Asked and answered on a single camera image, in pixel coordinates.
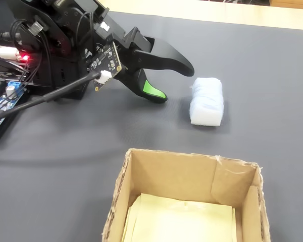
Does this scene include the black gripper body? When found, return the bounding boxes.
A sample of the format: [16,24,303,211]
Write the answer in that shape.
[112,26,157,76]

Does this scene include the green-padded black gripper finger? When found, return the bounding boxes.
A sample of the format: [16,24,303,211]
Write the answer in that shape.
[119,68,168,104]

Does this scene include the long plain black gripper finger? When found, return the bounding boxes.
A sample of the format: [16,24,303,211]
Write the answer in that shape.
[134,37,195,77]

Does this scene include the white foam block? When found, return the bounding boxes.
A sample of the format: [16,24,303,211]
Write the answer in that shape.
[189,77,224,127]

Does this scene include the open cardboard box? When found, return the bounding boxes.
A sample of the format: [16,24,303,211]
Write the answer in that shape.
[102,148,271,242]

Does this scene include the grey table mat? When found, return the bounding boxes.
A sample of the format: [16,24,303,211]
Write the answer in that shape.
[0,0,303,242]

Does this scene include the blue circuit board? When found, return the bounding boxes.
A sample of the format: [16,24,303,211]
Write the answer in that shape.
[0,80,26,136]

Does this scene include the yellow paper sheet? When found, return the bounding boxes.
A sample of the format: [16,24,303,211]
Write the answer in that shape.
[121,193,237,242]

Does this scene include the black camera circuit board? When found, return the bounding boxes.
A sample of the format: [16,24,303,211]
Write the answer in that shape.
[87,40,124,93]

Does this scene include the thin black servo wires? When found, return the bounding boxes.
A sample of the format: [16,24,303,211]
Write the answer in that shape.
[11,11,95,99]

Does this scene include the thick black camera cable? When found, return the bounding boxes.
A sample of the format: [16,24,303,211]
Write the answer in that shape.
[0,70,103,124]

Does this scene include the white USB cable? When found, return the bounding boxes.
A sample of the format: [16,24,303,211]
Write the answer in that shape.
[0,47,18,60]

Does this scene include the black power cable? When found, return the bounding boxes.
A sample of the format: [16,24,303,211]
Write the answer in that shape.
[0,31,16,42]

